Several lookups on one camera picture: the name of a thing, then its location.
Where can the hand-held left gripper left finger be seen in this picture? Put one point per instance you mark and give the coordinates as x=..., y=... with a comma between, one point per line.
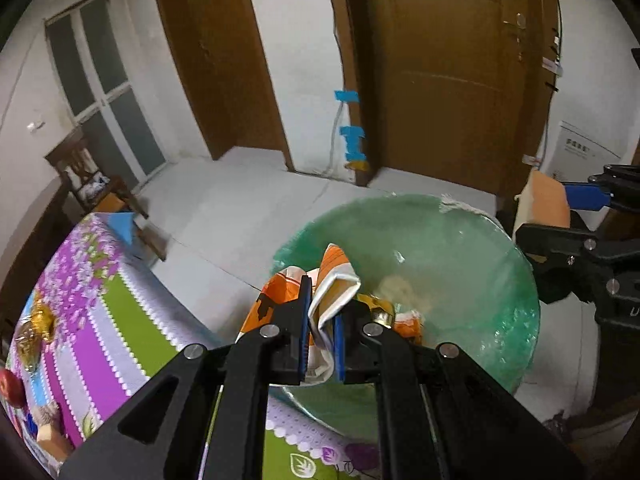
x=302, y=332

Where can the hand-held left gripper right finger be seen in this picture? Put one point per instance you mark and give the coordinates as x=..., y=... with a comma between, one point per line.
x=340, y=347

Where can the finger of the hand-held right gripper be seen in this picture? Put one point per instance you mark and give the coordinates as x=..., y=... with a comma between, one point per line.
x=587, y=196
x=560, y=242

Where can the orange sponge block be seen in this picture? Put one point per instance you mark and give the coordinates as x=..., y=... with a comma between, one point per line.
x=542, y=205

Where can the orange white wrapper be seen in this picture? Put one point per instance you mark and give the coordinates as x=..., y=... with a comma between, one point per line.
x=331, y=270

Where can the bin with green liner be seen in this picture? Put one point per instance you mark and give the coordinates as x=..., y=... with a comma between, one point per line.
x=450, y=260

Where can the yellow foil wrapper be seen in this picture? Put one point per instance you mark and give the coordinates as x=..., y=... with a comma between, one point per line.
x=377, y=310

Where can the small orange packet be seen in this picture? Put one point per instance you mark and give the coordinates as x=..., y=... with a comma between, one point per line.
x=407, y=327

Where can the crumpled white tissue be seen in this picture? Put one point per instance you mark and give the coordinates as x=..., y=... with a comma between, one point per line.
x=400, y=290

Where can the blue and yellow tape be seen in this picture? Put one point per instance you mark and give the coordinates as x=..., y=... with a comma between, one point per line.
x=357, y=164

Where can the panelled brown wooden door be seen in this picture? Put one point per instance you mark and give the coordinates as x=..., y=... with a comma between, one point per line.
x=440, y=85

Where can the wide blue tape patch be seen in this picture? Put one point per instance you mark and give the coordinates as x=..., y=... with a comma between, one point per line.
x=352, y=141

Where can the floral striped tablecloth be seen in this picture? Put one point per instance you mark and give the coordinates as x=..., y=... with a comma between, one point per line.
x=100, y=320

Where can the blue cloth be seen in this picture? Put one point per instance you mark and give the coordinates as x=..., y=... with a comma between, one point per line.
x=122, y=225

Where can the blue tape strip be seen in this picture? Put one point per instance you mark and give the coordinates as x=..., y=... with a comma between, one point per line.
x=346, y=96

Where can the gold foil wrapper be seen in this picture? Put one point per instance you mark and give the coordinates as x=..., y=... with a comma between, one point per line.
x=42, y=322

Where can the wooden chair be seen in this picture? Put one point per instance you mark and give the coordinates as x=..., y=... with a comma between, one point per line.
x=75, y=160

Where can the plain brown wooden door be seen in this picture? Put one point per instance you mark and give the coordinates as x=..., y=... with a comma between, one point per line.
x=215, y=60

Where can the red apple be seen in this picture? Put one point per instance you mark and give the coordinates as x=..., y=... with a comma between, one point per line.
x=11, y=387

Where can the frosted glass door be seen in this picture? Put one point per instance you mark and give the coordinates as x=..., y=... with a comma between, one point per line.
x=100, y=85

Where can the white wall notice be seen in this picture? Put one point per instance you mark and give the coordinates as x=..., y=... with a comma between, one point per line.
x=585, y=152

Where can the small white wall tag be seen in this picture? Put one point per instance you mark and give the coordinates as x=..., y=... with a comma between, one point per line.
x=531, y=160

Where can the white red wall tag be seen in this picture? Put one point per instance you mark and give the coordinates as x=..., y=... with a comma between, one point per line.
x=552, y=66

